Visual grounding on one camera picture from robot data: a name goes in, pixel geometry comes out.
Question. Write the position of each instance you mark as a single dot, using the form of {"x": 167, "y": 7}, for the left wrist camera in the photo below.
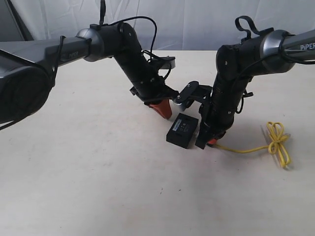
{"x": 163, "y": 63}

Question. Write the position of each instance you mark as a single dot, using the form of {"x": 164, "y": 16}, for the white backdrop curtain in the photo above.
{"x": 168, "y": 24}

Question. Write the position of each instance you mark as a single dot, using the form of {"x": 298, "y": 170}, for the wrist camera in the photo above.
{"x": 185, "y": 98}
{"x": 163, "y": 63}

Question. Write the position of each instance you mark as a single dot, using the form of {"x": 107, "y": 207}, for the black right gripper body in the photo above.
{"x": 209, "y": 130}

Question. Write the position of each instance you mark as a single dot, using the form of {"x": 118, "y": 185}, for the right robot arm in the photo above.
{"x": 275, "y": 52}

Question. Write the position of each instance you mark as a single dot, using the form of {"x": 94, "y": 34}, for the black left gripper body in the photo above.
{"x": 153, "y": 92}

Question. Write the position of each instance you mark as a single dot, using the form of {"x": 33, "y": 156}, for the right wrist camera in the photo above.
{"x": 185, "y": 98}

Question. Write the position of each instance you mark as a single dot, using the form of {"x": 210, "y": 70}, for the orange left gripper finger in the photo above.
{"x": 162, "y": 108}

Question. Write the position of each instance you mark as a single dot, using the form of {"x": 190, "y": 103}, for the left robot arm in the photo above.
{"x": 28, "y": 69}

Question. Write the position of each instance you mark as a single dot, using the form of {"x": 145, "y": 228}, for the small black box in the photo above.
{"x": 182, "y": 130}

